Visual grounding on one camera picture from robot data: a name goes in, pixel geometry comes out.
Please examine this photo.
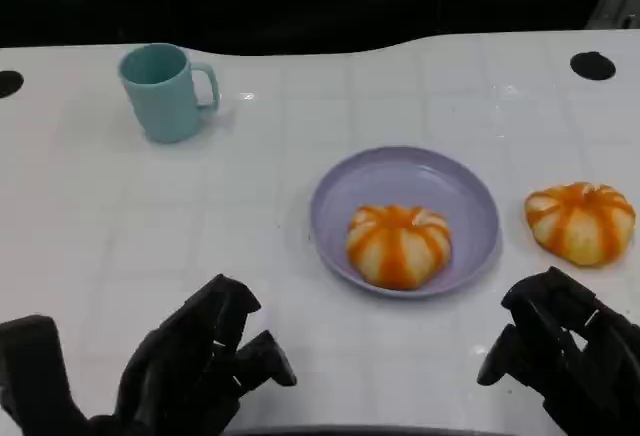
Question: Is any pale green mug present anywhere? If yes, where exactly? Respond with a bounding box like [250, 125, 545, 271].
[118, 42, 221, 145]

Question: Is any black round table grommet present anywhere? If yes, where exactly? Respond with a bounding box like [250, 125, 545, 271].
[570, 51, 617, 81]
[0, 70, 25, 100]

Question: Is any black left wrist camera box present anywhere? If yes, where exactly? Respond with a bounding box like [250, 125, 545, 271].
[0, 314, 90, 436]

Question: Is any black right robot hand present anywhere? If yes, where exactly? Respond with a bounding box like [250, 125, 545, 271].
[476, 265, 640, 436]

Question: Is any orange white toy bread roll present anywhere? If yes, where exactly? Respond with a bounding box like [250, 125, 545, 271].
[345, 204, 454, 291]
[523, 181, 637, 269]

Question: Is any lilac plate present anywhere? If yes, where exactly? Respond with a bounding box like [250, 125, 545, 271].
[309, 145, 501, 300]

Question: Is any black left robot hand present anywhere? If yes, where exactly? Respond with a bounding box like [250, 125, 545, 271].
[115, 273, 298, 433]

